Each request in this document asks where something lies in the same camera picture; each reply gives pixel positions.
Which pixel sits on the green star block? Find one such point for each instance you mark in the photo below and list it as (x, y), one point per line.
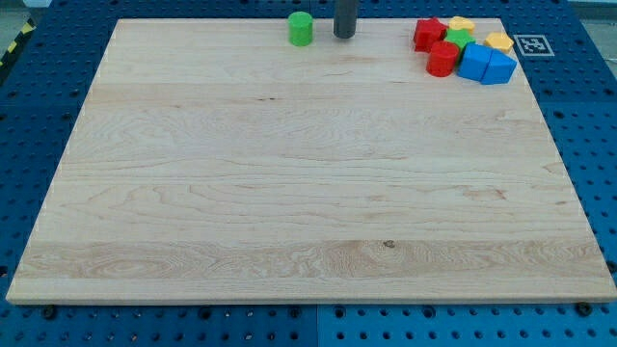
(460, 37)

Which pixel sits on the blue triangle block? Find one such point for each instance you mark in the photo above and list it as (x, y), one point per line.
(499, 70)

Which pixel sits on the red star block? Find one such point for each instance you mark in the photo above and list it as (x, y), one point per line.
(427, 32)

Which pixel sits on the yellow hexagon block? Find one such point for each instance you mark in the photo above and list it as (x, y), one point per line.
(499, 41)

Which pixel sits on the white fiducial marker tag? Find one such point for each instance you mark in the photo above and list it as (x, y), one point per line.
(533, 45)

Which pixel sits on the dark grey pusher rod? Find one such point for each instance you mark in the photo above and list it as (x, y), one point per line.
(345, 18)

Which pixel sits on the blue cube block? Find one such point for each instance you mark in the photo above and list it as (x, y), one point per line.
(474, 62)

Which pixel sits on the green cylinder block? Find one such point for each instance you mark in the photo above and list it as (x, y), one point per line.
(300, 28)

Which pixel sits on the yellow heart block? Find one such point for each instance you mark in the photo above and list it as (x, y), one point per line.
(461, 23)

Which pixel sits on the light wooden board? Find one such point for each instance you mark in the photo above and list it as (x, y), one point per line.
(214, 163)

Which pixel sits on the red cylinder block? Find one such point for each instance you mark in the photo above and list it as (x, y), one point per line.
(442, 59)

